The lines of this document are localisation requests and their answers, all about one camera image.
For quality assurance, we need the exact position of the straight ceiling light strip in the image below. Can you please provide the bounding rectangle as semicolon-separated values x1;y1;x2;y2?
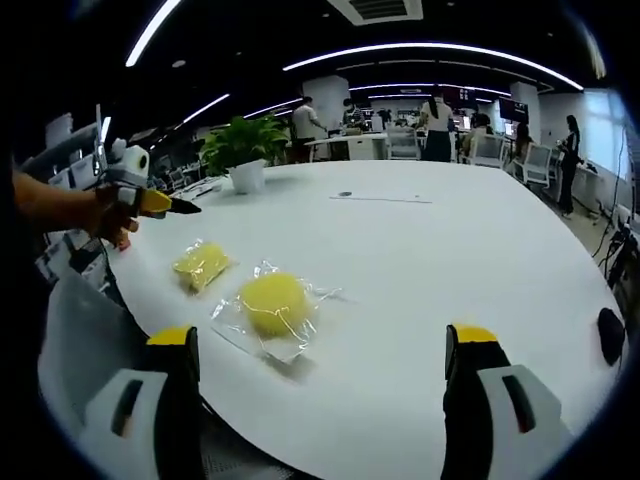
124;0;182;69

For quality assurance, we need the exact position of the long curved ceiling light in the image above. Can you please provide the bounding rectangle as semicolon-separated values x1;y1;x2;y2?
282;41;585;92

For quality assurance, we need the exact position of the grey mesh chair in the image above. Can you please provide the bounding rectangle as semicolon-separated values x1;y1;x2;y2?
37;272;301;480

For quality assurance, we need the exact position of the white background desk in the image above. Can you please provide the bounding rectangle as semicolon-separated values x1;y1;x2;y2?
304;132;390;162

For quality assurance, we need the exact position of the green potted plant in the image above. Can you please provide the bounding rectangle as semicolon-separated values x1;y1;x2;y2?
199;114;291;176

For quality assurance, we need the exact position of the black computer mouse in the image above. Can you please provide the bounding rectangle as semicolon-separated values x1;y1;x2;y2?
597;307;626;366

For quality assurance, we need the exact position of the rectangular yellow silicone block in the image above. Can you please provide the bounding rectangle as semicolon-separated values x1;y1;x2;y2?
171;238;240;297

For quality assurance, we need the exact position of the dark equipment with cables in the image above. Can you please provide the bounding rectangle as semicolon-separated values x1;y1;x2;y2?
592;214;640;301

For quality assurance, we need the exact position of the tangle of cables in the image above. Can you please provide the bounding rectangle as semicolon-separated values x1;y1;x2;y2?
167;180;226;201

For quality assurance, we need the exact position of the white plant pot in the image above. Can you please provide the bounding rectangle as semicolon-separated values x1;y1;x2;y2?
227;159;268;195

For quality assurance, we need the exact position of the ceiling air vent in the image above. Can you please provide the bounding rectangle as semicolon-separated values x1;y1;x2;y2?
327;0;424;26

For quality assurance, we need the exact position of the person's left hand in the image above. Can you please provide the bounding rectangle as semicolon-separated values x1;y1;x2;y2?
93;182;141;239

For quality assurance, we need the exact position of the storage shelf with bins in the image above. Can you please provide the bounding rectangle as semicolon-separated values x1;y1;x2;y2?
29;104;116;194

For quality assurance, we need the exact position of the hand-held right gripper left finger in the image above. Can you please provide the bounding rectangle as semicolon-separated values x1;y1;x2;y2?
74;324;206;480

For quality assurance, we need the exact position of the white office chair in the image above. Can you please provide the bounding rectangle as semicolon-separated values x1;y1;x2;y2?
387;127;420;161
469;133;507;169
517;144;554;189

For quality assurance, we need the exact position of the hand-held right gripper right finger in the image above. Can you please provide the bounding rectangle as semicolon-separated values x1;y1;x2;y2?
438;322;574;480

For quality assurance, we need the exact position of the round yellow silicone block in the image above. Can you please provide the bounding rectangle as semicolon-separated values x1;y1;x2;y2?
209;258;346;364

